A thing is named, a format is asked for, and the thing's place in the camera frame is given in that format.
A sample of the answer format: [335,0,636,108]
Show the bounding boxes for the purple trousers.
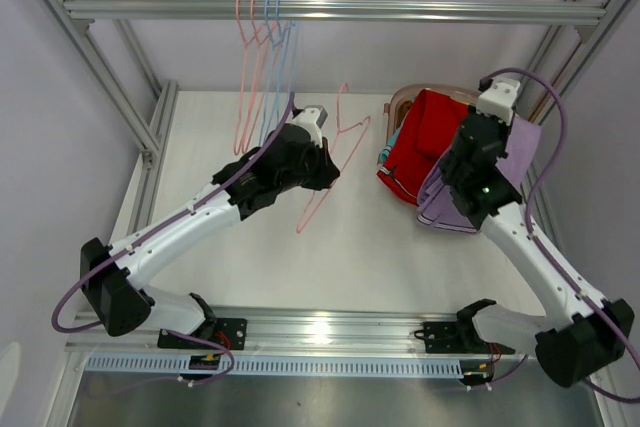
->
[417,116,541,234]

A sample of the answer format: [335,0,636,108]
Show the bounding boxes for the red trousers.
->
[377,89,469,205]

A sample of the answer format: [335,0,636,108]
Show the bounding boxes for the teal trousers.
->
[378,128,401,164]

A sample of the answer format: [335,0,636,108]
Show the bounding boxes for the blue hanger of teal trousers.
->
[259,0,291,145]

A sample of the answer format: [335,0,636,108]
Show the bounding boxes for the pink hanger of yellow trousers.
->
[232,0,265,155]

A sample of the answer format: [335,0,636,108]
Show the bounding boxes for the blue hanger of red trousers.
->
[272,16,299,128]

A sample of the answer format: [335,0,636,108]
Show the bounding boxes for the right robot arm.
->
[438,108,635,388]

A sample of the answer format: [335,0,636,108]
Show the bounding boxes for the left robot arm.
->
[80,122,340,348]

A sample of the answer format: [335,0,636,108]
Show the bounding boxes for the pink translucent plastic basket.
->
[383,83,479,141]

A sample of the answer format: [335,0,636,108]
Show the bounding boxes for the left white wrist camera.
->
[290,105,328,147]

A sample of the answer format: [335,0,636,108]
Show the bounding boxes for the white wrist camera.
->
[290,105,328,147]
[475,75,520,126]

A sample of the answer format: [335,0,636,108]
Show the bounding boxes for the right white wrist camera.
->
[475,75,520,126]

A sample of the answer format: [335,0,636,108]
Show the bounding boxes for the aluminium frame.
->
[40,0,618,314]

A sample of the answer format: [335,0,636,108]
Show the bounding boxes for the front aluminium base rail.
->
[64,302,611,359]

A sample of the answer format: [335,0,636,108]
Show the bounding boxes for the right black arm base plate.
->
[413,321,515,355]

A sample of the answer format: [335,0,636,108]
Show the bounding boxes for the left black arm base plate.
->
[157,318,248,351]

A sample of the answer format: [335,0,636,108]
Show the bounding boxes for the aluminium hanging rail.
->
[63,0,606,26]

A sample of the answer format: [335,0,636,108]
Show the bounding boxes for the white slotted cable duct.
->
[85,353,494,379]

